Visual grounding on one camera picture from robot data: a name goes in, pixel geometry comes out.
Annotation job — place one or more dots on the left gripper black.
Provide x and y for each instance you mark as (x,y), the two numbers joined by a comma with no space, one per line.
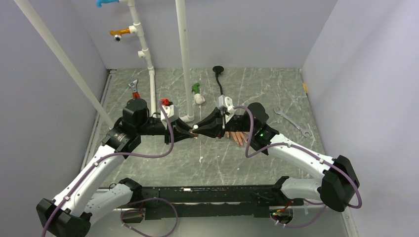
(178,136)

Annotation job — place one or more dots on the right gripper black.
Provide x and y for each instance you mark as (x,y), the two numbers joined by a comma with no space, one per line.
(214,118)

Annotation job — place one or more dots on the glitter nail polish bottle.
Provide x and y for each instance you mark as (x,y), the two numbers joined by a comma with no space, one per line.
(193,131)

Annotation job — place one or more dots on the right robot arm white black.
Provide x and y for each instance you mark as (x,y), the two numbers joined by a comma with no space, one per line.
(333,181)

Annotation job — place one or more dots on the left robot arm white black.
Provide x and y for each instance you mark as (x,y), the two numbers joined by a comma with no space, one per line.
(73,211)

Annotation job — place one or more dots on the mannequin practice hand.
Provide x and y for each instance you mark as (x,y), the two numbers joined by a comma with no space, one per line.
(240,138)

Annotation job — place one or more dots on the green valve white fitting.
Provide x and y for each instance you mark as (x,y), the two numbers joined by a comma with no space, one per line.
(198,97)

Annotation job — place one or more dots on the black flexible hand stand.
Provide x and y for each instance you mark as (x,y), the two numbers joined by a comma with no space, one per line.
(218,70)

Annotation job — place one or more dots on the silver open-end wrench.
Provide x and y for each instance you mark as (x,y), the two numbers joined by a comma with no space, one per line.
(279,111)

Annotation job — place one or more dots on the orange tap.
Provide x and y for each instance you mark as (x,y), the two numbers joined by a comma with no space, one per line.
(118,34)

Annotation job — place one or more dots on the white diagonal pole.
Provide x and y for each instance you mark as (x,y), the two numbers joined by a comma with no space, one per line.
(39,25)

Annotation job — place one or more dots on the blue tap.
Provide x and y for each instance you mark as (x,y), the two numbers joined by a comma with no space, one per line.
(99,3)

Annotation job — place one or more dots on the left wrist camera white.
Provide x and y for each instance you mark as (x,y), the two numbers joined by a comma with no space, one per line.
(169,109)

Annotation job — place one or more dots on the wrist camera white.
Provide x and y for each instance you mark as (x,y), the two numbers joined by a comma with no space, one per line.
(169,109)
(225,105)

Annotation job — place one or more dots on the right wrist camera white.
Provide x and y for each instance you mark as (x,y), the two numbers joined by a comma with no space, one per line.
(225,105)

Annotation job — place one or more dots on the red handled adjustable wrench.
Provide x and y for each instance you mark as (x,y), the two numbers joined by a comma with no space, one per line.
(133,87)

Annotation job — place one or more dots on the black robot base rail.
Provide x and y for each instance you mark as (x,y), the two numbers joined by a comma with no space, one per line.
(258,201)

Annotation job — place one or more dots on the white PVC pipe frame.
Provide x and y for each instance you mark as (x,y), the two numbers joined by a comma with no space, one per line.
(155,59)

